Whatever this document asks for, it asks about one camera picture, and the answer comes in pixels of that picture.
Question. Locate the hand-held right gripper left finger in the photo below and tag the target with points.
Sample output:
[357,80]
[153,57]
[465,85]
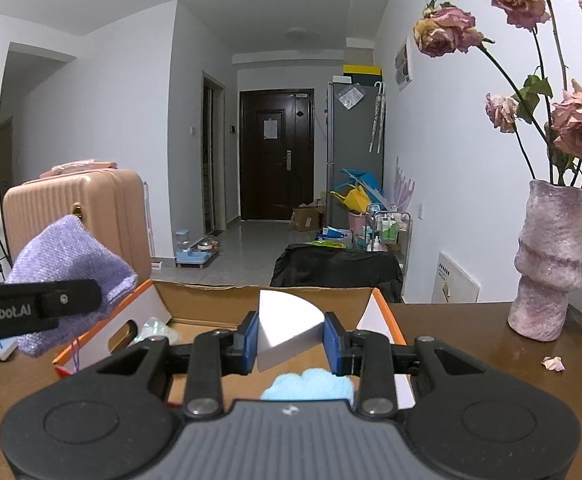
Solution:
[251,342]

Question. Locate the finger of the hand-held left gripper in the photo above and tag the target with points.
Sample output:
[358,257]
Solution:
[71,300]

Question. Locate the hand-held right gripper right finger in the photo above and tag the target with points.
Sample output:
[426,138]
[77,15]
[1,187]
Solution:
[332,345]

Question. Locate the small white box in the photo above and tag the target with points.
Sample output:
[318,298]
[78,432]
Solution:
[286,325]

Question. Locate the light blue plush toy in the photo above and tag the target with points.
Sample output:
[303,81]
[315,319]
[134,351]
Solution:
[306,387]

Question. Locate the orange cardboard box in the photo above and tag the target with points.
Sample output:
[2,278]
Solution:
[206,305]

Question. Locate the pink ribbed suitcase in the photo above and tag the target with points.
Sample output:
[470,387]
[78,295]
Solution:
[106,210]

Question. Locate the blue pet feeder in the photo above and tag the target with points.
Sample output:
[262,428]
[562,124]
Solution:
[191,255]

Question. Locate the blue flat packet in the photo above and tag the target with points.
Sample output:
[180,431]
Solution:
[333,237]

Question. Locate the pink bucket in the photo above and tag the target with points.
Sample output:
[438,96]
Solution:
[357,225]

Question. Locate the trolley with bottles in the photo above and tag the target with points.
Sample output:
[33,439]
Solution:
[388,230]

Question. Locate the brown floor carton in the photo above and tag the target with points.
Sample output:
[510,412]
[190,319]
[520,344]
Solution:
[307,218]

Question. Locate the white flat carton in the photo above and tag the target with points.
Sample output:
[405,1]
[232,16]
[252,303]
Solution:
[458,280]

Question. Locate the dark wooden door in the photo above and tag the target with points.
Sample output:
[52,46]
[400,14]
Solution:
[276,175]

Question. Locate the purple feather decoration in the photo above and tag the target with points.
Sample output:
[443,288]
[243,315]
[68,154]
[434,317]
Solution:
[405,185]

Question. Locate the grey refrigerator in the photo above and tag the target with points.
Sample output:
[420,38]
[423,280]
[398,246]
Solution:
[353,135]

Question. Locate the paper notice on door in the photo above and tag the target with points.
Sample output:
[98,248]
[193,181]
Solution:
[270,129]

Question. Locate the fallen rose petal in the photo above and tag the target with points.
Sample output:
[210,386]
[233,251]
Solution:
[553,363]

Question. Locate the clear folded umbrella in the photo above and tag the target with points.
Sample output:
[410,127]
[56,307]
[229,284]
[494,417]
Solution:
[377,117]

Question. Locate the purple textured vase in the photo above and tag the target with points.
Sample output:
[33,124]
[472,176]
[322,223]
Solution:
[551,260]

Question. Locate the clear plastic bag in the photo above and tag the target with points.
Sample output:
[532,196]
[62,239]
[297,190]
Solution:
[352,96]

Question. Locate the yellow and black box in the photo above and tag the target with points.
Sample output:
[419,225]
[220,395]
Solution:
[363,72]

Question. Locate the bunch of dried roses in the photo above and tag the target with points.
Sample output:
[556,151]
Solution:
[581,125]

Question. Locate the white wall socket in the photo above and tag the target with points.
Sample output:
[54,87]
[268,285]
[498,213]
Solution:
[421,212]

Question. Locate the wall electrical panel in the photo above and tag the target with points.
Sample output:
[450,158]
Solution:
[404,65]

